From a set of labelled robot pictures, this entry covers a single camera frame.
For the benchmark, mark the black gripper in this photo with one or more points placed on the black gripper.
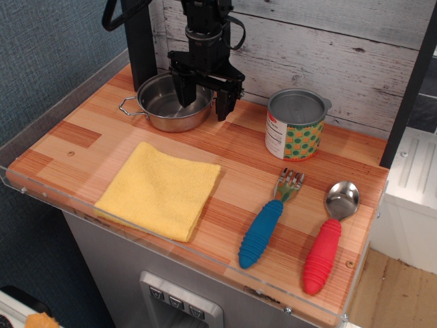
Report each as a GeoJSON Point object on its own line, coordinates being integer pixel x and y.
{"type": "Point", "coordinates": [206, 63]}

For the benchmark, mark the yellow folded cloth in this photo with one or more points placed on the yellow folded cloth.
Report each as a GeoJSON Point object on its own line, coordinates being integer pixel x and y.
{"type": "Point", "coordinates": [158, 192]}

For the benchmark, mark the grey toy fridge cabinet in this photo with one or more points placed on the grey toy fridge cabinet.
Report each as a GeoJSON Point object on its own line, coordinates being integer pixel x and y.
{"type": "Point", "coordinates": [143, 285]}

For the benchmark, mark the black and orange object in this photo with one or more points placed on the black and orange object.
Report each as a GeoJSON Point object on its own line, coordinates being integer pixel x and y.
{"type": "Point", "coordinates": [17, 306]}

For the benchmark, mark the dark right post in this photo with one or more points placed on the dark right post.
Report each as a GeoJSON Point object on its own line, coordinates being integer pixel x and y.
{"type": "Point", "coordinates": [412, 90]}

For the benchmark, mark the small steel pot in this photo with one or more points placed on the small steel pot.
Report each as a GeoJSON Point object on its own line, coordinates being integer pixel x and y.
{"type": "Point", "coordinates": [159, 103]}

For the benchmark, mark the blue handled fork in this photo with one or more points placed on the blue handled fork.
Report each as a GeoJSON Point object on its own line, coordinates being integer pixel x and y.
{"type": "Point", "coordinates": [258, 236]}

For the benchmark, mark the dark left post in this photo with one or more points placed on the dark left post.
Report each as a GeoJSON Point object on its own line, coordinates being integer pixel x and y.
{"type": "Point", "coordinates": [140, 43]}

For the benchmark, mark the white toy furniture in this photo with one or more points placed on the white toy furniture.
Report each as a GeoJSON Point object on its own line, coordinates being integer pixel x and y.
{"type": "Point", "coordinates": [405, 224]}

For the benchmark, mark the dark post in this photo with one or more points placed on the dark post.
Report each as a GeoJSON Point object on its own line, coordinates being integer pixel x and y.
{"type": "Point", "coordinates": [412, 90]}
{"type": "Point", "coordinates": [140, 43]}

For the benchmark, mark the clear acrylic guard rail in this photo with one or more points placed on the clear acrylic guard rail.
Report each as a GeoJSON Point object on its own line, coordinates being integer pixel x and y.
{"type": "Point", "coordinates": [68, 160]}

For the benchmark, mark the toy food can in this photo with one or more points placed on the toy food can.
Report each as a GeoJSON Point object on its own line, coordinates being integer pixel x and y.
{"type": "Point", "coordinates": [294, 123]}

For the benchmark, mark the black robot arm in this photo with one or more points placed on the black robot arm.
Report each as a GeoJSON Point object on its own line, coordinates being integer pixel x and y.
{"type": "Point", "coordinates": [212, 34]}

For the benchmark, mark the red handled spoon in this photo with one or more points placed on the red handled spoon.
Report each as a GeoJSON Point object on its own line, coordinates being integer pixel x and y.
{"type": "Point", "coordinates": [341, 202]}

